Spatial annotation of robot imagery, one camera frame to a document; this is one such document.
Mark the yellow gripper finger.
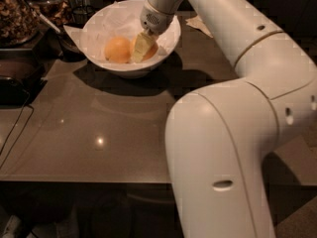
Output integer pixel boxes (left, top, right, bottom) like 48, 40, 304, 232
131, 32, 157, 62

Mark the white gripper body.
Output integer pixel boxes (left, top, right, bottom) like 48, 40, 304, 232
140, 1, 173, 36

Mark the orange fruit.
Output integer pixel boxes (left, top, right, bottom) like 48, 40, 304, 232
130, 38, 159, 62
104, 36, 131, 63

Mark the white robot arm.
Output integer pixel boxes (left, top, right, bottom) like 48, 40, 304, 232
141, 0, 317, 238

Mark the white ceramic bowl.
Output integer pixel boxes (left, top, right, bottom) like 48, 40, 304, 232
79, 0, 182, 79

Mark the white paper bowl liner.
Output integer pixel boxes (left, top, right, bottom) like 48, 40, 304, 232
62, 3, 176, 67

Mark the folded beige napkin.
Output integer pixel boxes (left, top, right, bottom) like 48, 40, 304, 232
185, 16, 213, 38

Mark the large glass snack jar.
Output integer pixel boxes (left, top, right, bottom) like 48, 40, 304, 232
0, 0, 39, 48

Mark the black appliance on left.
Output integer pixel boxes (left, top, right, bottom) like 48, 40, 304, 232
0, 50, 48, 106

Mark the black wire basket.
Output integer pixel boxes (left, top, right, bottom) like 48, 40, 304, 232
72, 5, 95, 26

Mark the white spoon handle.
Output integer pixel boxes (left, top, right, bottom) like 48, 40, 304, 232
31, 8, 61, 35

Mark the black power cable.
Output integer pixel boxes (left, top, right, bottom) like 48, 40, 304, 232
0, 77, 35, 169

